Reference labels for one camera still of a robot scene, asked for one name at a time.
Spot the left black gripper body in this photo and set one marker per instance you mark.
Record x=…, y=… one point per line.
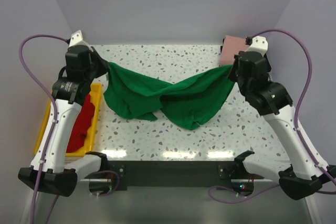
x=90, y=71

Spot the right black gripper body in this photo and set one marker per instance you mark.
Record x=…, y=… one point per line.
x=240, y=81

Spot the green t-shirt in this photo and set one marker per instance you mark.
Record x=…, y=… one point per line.
x=189, y=103

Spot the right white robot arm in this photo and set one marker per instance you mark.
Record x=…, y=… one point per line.
x=306, y=171

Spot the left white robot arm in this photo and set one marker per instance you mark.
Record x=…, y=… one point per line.
x=48, y=172

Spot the yellow plastic bin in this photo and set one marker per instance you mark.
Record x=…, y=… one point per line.
x=96, y=95

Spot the folded pink t-shirt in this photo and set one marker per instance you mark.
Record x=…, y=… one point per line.
x=231, y=46

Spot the red t-shirt in bin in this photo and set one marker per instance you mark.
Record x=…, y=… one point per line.
x=81, y=126

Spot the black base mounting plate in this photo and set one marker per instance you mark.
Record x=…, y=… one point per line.
x=178, y=173

